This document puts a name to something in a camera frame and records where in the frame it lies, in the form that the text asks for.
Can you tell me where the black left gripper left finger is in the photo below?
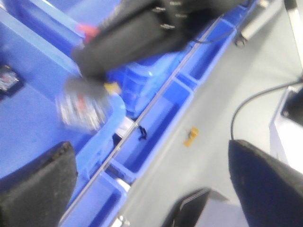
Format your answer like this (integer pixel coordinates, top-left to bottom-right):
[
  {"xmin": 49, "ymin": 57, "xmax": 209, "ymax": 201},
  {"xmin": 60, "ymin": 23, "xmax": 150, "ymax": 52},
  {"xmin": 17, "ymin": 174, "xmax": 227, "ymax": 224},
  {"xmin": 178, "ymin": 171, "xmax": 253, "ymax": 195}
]
[{"xmin": 0, "ymin": 141, "xmax": 78, "ymax": 227}]

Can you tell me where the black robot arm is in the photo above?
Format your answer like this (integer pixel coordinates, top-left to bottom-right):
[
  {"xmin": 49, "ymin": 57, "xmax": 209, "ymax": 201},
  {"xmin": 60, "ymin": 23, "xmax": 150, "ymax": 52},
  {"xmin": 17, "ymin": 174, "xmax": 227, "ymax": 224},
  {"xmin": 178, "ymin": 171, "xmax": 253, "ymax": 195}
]
[{"xmin": 0, "ymin": 0, "xmax": 257, "ymax": 227}]

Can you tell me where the blue bin with buttons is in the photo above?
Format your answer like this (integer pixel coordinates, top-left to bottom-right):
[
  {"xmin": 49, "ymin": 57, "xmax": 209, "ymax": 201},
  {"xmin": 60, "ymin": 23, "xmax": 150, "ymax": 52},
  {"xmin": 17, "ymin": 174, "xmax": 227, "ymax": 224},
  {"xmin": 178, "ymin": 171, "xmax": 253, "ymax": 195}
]
[{"xmin": 0, "ymin": 0, "xmax": 126, "ymax": 177}]

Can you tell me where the yellow tape scrap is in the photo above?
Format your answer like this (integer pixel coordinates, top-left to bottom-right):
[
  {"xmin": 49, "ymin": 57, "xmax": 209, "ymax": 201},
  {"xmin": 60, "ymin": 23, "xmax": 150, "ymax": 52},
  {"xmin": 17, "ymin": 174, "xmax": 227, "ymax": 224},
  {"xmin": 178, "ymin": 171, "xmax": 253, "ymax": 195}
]
[{"xmin": 184, "ymin": 127, "xmax": 199, "ymax": 147}]

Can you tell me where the steel shelf rack frame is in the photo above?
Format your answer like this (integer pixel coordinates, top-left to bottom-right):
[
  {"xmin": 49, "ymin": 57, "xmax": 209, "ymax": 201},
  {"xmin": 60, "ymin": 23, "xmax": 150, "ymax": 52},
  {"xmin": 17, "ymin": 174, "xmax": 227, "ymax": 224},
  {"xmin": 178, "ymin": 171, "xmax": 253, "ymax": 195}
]
[{"xmin": 60, "ymin": 17, "xmax": 237, "ymax": 227}]

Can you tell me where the black cable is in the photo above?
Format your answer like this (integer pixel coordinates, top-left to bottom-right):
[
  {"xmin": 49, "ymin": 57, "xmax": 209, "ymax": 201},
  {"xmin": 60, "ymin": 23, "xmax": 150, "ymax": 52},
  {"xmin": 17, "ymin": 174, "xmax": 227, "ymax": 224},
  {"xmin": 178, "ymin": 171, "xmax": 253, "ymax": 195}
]
[{"xmin": 231, "ymin": 79, "xmax": 303, "ymax": 140}]

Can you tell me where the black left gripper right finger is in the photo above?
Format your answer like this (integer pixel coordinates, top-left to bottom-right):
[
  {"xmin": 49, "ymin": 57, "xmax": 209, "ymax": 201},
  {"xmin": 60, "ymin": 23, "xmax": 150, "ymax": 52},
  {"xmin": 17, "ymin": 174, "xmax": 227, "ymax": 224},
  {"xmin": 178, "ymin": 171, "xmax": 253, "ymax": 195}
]
[{"xmin": 228, "ymin": 140, "xmax": 303, "ymax": 227}]

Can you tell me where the white equipment cabinet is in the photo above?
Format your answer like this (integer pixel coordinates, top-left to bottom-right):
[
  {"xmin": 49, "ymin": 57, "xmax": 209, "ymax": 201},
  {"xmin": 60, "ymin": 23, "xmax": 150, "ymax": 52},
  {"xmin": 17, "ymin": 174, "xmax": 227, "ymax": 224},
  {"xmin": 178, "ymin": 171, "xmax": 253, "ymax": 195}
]
[{"xmin": 269, "ymin": 86, "xmax": 303, "ymax": 172}]

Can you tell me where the lower shelf blue bin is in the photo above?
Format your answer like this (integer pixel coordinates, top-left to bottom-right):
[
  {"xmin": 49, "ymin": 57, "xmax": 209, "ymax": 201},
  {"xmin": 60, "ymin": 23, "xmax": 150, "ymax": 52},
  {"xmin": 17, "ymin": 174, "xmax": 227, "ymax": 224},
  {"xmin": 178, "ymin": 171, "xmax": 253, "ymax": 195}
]
[{"xmin": 60, "ymin": 0, "xmax": 256, "ymax": 227}]

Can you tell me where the yellow mushroom push button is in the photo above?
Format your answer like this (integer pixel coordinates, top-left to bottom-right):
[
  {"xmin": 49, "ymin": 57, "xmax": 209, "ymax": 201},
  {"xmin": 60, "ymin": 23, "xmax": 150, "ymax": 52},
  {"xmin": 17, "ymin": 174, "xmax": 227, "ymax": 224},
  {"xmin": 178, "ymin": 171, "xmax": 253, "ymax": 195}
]
[{"xmin": 56, "ymin": 78, "xmax": 121, "ymax": 133}]

